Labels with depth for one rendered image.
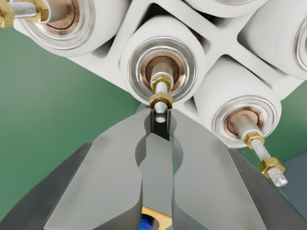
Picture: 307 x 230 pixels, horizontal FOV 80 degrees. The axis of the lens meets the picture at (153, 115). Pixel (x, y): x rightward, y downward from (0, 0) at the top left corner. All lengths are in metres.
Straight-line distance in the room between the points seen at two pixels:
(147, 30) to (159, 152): 0.21
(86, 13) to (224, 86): 0.17
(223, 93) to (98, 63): 0.18
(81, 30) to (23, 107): 0.47
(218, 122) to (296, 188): 0.48
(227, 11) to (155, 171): 0.22
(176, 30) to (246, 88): 0.10
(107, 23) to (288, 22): 0.17
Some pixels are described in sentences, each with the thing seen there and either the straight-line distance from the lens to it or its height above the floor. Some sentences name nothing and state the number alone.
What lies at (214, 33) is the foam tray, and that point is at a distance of 0.28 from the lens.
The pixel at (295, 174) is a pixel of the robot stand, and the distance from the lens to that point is 0.71.
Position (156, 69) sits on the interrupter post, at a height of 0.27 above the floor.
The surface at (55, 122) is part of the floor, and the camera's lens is 0.63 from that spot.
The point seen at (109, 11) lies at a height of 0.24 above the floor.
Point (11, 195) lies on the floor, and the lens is 1.03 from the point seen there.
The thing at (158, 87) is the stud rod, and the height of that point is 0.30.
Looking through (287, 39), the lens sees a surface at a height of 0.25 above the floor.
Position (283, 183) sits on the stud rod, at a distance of 0.19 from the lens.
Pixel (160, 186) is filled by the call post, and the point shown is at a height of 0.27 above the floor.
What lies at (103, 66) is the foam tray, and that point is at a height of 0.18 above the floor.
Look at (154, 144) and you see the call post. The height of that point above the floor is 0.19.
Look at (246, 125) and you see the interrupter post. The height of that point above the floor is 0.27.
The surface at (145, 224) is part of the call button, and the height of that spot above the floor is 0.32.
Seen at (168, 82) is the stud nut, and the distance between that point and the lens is 0.17.
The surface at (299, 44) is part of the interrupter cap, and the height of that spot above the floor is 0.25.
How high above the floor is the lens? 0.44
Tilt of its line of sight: 58 degrees down
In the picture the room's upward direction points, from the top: 174 degrees counter-clockwise
